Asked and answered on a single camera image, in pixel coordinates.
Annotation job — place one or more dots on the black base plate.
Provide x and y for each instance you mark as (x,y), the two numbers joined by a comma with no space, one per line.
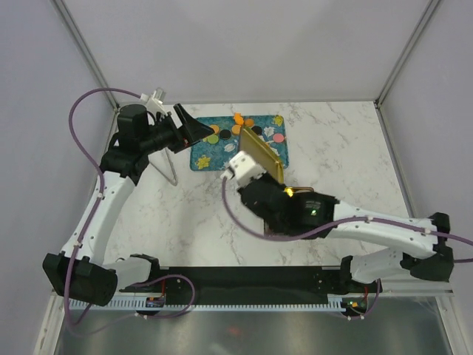
(253,284)

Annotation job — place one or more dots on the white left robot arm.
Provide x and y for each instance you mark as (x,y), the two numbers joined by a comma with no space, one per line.
(78,271)

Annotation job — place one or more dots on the black round cookie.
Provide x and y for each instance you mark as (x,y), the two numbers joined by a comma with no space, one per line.
(225,134)
(257,130)

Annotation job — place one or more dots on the dark cookie tin box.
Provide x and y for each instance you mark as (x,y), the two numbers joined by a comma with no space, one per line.
(290,191)

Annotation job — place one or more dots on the orange round cookie left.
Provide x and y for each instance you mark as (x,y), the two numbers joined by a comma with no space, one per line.
(214,129)

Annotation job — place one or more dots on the black round cookie right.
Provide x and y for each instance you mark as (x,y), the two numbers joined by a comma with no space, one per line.
(257,130)

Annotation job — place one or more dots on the pink round cookie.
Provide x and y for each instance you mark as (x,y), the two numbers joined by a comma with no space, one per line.
(278,138)

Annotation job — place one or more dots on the gold tin lid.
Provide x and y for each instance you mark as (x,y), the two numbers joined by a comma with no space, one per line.
(261,152)

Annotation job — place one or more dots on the teal floral tray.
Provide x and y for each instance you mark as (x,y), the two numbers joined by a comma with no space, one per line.
(205,157)

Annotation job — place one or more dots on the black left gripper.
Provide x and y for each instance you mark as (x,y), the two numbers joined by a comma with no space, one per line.
(191,131)

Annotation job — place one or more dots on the white slotted cable duct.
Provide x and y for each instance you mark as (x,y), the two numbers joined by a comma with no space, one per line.
(135,302)

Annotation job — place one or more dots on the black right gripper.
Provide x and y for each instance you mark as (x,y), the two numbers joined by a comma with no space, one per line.
(267,177)

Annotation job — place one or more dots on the black round cookie left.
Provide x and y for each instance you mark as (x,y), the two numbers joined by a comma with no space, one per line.
(225,134)

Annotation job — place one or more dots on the green round cookie tray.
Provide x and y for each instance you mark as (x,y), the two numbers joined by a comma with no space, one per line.
(213,139)

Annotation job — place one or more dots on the orange round cookie top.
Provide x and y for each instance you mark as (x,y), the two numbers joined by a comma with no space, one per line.
(250,122)

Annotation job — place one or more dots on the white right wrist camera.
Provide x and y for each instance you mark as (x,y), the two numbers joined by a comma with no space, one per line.
(243,169)

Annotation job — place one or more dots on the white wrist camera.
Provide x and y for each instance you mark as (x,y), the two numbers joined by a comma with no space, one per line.
(243,169)
(154,102)

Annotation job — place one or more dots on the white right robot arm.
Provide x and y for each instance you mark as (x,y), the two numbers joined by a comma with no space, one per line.
(409,246)

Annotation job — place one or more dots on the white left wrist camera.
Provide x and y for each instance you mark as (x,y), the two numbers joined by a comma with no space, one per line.
(154,102)

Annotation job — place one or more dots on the orange round cookie centre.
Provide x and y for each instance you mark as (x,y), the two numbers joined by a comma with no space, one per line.
(236,129)

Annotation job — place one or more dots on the orange fish cookie top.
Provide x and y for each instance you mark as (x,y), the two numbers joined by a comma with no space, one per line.
(238,119)

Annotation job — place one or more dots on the orange round cookie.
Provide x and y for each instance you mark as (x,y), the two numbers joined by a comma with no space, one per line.
(214,129)
(236,129)
(250,122)

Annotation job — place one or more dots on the metal tongs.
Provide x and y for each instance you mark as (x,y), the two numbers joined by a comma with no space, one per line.
(162,163)

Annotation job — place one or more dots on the aluminium frame rail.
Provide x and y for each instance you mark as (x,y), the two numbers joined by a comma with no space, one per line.
(410,287)

